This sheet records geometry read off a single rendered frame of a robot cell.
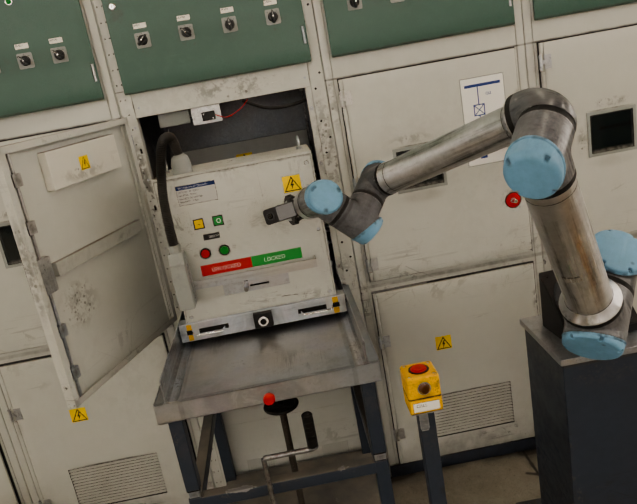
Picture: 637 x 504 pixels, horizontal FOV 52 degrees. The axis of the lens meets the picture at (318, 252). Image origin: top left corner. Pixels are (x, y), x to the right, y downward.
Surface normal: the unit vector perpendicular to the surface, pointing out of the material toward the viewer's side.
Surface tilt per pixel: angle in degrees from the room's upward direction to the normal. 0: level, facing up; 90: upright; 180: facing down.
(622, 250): 39
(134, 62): 90
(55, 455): 90
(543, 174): 116
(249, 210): 90
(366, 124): 90
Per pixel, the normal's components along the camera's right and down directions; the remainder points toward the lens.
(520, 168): -0.43, 0.71
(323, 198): 0.20, -0.10
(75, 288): 0.95, -0.09
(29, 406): 0.10, 0.26
